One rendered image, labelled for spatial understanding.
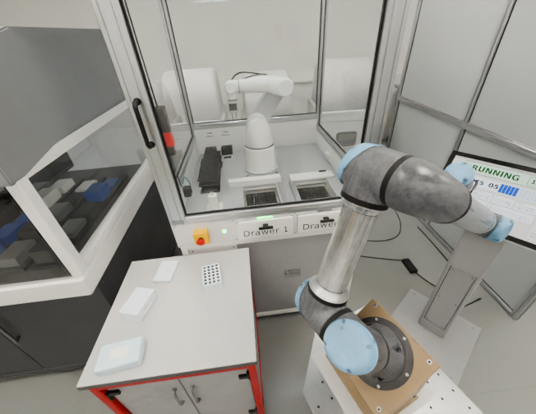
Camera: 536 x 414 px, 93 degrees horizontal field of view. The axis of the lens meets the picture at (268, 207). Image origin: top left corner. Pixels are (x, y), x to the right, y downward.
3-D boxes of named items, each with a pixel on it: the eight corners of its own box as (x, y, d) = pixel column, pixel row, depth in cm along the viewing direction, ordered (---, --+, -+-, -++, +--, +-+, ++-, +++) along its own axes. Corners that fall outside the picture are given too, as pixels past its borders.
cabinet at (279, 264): (348, 310, 186) (367, 225, 140) (208, 329, 180) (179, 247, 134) (315, 228, 264) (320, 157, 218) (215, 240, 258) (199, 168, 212)
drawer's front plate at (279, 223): (293, 233, 136) (293, 217, 129) (238, 240, 134) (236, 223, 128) (293, 232, 137) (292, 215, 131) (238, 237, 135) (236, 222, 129)
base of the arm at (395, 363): (417, 350, 70) (407, 347, 63) (386, 395, 70) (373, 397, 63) (370, 313, 81) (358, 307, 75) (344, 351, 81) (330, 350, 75)
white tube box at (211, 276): (223, 287, 117) (221, 282, 114) (204, 292, 115) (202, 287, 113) (219, 267, 127) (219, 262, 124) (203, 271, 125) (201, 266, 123)
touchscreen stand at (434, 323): (453, 392, 142) (565, 269, 84) (377, 335, 170) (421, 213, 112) (479, 331, 168) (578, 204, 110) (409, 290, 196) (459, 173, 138)
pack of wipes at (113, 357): (146, 340, 98) (142, 333, 96) (142, 365, 91) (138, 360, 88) (104, 350, 96) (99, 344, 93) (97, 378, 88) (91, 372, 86)
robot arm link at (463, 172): (435, 179, 79) (452, 155, 78) (438, 188, 88) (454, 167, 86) (463, 190, 75) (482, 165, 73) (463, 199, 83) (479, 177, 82)
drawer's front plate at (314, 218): (350, 227, 137) (353, 210, 131) (298, 233, 136) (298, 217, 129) (348, 225, 139) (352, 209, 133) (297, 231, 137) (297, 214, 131)
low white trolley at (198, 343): (268, 429, 133) (256, 361, 90) (148, 448, 130) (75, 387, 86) (259, 324, 181) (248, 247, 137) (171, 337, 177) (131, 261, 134)
